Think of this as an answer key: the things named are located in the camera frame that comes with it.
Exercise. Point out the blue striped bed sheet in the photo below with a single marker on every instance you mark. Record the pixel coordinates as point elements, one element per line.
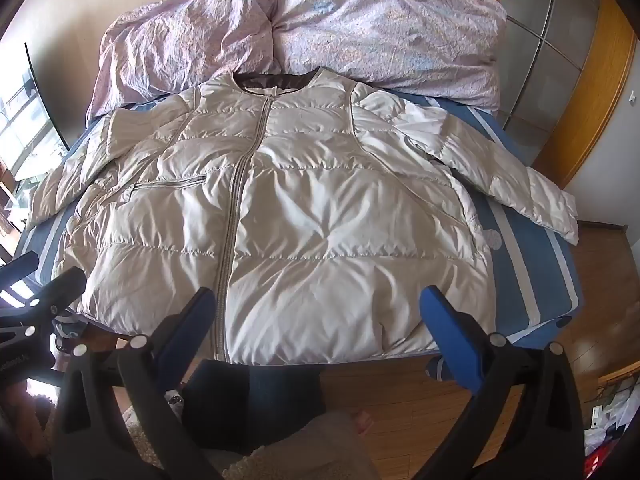
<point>525,260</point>

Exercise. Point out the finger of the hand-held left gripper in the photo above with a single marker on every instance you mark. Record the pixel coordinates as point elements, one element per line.
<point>55,287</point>
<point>17,269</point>

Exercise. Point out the wooden door frame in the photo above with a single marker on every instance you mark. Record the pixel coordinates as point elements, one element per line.
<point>585,90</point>

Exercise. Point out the beige puffer jacket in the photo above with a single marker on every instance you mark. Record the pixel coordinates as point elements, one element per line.
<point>310,220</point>

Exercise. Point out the person's dark trousers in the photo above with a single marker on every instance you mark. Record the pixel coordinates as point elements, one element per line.
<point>280,405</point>

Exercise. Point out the pink floral duvet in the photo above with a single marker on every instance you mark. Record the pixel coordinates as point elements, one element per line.
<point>350,25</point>

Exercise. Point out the person's bare foot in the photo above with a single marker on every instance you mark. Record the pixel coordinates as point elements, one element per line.
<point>361,422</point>

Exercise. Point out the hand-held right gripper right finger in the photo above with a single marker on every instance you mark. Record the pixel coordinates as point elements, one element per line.
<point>447,330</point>

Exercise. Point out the grey glass sliding door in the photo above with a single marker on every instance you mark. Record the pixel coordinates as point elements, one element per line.
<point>545,20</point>

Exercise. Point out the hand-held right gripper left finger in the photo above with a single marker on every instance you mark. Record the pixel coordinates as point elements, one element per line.
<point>197,317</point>

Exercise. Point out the window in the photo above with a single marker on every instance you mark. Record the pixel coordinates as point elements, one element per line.
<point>25,125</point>

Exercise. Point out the cluttered storage rack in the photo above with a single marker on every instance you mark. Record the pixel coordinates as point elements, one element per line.
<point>612,425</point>

